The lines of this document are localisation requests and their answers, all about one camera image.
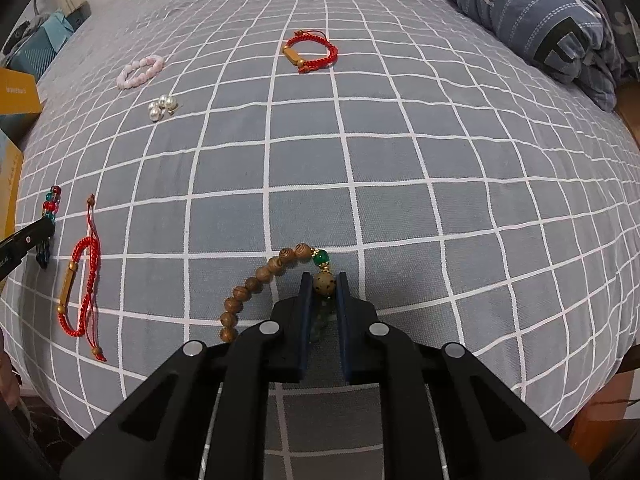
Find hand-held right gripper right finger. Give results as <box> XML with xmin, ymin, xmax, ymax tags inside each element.
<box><xmin>336</xmin><ymin>272</ymin><xmax>591</xmax><ymax>480</ymax></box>

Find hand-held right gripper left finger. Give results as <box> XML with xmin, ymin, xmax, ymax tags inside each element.
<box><xmin>59</xmin><ymin>272</ymin><xmax>316</xmax><ymax>480</ymax></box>

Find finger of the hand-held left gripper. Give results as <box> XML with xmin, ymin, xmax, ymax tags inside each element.
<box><xmin>0</xmin><ymin>220</ymin><xmax>56</xmax><ymax>281</ymax></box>

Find colourful glass bead bracelet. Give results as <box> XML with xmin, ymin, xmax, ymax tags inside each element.
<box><xmin>39</xmin><ymin>186</ymin><xmax>64</xmax><ymax>270</ymax></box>

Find red cord bracelet gold tube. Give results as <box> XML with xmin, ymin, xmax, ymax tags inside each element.
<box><xmin>56</xmin><ymin>193</ymin><xmax>108</xmax><ymax>362</ymax></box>
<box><xmin>282</xmin><ymin>30</ymin><xmax>339</xmax><ymax>74</ymax></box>

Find wooden bead bracelet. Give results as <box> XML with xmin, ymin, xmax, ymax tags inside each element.
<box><xmin>218</xmin><ymin>243</ymin><xmax>337</xmax><ymax>346</ymax></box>

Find printed cardboard box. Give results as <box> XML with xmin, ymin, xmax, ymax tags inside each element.
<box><xmin>0</xmin><ymin>66</ymin><xmax>44</xmax><ymax>248</ymax></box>

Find white pearl earrings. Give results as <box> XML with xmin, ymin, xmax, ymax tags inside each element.
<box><xmin>147</xmin><ymin>95</ymin><xmax>178</xmax><ymax>123</ymax></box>

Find pink bead bracelet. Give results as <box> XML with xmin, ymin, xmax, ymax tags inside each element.
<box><xmin>116</xmin><ymin>53</ymin><xmax>165</xmax><ymax>91</ymax></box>

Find grey checked bed sheet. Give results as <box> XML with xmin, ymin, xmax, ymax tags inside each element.
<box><xmin>0</xmin><ymin>0</ymin><xmax>640</xmax><ymax>461</ymax></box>

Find teal suitcase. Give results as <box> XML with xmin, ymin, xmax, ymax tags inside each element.
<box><xmin>10</xmin><ymin>10</ymin><xmax>76</xmax><ymax>68</ymax></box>

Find dark patterned pillow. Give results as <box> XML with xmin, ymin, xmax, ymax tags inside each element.
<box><xmin>405</xmin><ymin>0</ymin><xmax>640</xmax><ymax>111</ymax></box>

